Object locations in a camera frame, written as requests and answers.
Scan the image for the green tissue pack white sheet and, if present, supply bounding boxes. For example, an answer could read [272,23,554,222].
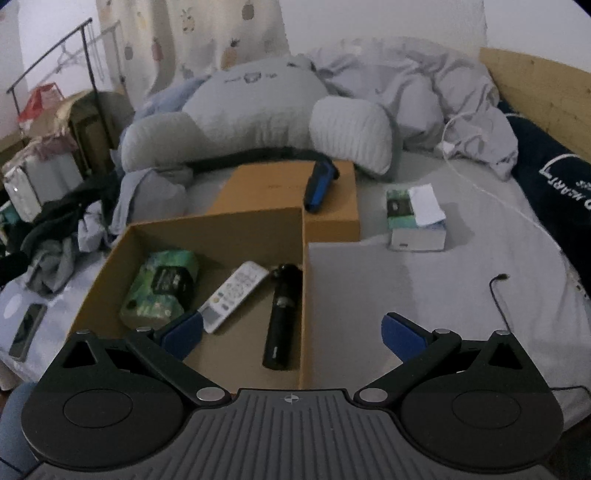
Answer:
[385,184,448,253]

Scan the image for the blue blanket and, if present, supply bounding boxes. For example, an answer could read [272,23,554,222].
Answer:
[134,76,208,121]

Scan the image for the black and blue handheld device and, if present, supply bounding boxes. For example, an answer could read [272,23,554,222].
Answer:
[302,159,340,216]

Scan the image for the black metal clothes rack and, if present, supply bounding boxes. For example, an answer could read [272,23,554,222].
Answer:
[6,17,127,153]

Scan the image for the black clothing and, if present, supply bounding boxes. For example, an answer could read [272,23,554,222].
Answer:
[0,173,123,287]

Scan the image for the brown cardboard box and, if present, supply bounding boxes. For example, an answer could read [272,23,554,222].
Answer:
[69,208,308,395]

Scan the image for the white remote control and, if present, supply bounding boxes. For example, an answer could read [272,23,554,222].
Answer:
[198,261,270,335]

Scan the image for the light grey crumpled clothing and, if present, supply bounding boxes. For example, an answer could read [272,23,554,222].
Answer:
[25,166,195,296]

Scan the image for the flat brown cardboard box lid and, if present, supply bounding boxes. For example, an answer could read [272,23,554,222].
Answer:
[205,159,361,243]

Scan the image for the light blue backrest pillow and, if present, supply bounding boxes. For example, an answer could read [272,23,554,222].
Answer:
[119,54,402,181]

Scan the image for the grey crumpled quilt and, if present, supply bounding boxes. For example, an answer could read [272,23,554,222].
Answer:
[305,37,520,181]

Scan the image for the silver suitcase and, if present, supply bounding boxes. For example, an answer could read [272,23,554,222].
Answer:
[2,152,84,222]

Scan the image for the white charger with cable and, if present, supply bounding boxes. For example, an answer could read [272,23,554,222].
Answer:
[434,108,591,296]

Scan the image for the green pack with black label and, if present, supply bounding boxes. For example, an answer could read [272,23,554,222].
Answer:
[119,249,200,330]

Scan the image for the large brown cardboard carton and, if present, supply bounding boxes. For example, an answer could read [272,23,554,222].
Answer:
[28,90,134,162]

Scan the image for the pink clothes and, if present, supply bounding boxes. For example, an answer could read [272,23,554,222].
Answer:
[18,136,79,160]

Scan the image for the red plastic bag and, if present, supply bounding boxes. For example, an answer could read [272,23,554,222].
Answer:
[17,82,65,123]

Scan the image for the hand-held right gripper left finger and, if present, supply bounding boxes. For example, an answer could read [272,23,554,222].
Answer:
[62,310,232,408]

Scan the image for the black smartphone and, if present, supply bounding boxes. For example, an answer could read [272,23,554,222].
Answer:
[8,302,48,361]

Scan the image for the black cable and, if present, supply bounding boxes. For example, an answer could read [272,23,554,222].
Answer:
[489,274,587,393]

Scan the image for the wooden headboard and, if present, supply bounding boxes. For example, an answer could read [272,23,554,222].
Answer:
[479,46,591,162]

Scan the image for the pineapple print curtain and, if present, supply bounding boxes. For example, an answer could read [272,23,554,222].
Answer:
[95,0,291,102]

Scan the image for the grey printed bed sheet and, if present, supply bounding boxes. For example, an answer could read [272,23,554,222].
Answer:
[0,148,591,430]

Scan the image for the navy printed pillow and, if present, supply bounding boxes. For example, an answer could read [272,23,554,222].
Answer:
[499,102,591,250]

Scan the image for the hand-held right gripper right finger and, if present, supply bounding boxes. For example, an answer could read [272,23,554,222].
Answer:
[353,312,532,407]

